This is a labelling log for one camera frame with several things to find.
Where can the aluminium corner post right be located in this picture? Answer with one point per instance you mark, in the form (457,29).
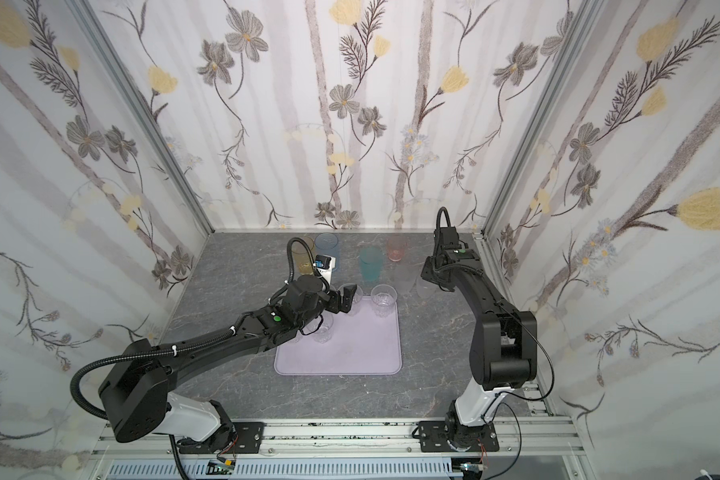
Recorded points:
(571,47)

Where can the frosted textured plastic cup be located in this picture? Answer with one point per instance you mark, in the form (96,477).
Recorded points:
(404,278)

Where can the aluminium corner post left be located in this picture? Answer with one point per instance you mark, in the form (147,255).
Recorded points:
(127,89)

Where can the teal textured plastic cup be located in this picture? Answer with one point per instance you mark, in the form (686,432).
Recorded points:
(371,260)

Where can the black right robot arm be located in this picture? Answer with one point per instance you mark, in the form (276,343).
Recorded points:
(503,350)

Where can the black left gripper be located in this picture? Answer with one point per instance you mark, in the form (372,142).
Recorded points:
(344,298)

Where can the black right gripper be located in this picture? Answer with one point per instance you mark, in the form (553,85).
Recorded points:
(435,267)

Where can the blue textured plastic cup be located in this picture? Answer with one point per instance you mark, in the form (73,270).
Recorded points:
(328,244)

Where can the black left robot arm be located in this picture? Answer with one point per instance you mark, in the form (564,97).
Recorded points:
(134,391)

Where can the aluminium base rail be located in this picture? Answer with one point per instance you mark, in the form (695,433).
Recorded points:
(536,447)

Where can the white perforated cable duct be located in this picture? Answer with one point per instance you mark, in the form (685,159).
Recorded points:
(330,468)

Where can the yellow transparent plastic cup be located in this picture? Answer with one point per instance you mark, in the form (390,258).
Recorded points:
(302,252)

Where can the clear glass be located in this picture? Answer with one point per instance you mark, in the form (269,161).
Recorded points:
(356,301)
(325,330)

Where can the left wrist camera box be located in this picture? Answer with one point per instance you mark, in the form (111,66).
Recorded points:
(324,265)

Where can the lilac plastic tray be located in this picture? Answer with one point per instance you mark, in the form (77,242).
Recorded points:
(362,345)

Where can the aluminium corner post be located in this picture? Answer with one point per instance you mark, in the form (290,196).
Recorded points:
(571,47)
(127,89)

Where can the pink plastic cup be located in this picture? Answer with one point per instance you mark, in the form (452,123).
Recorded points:
(396,248)

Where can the clear glass tumbler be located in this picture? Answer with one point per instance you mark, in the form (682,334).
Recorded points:
(384,300)

